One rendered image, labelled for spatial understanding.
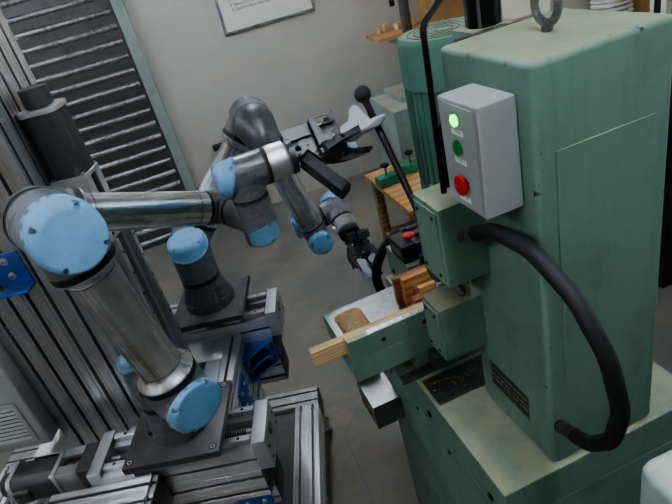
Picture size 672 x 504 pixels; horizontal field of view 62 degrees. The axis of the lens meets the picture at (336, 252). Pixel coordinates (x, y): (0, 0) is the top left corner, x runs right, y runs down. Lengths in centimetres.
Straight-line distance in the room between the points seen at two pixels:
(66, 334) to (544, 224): 110
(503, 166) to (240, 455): 90
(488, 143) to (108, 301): 65
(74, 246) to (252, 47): 327
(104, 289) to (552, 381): 75
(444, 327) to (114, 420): 94
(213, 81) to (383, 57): 125
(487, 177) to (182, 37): 342
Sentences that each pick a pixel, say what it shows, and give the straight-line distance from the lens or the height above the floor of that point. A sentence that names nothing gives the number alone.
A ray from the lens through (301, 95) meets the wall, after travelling 422.
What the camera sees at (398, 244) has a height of 101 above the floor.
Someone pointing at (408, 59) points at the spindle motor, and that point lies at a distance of 107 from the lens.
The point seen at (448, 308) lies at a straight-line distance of 104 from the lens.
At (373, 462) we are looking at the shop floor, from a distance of 223.
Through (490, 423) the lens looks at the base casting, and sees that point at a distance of 121.
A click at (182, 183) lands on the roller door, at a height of 39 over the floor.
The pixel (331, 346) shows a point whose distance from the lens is 124.
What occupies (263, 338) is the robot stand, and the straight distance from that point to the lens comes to 177.
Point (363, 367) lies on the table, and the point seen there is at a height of 88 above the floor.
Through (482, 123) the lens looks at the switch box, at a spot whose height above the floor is 146.
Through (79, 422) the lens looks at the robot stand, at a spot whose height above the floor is 77.
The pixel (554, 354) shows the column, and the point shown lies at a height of 106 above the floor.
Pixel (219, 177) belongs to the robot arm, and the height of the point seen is 135.
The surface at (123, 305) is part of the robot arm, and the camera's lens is 103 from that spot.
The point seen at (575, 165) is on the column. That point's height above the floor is 137.
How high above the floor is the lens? 171
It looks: 29 degrees down
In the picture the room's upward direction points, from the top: 15 degrees counter-clockwise
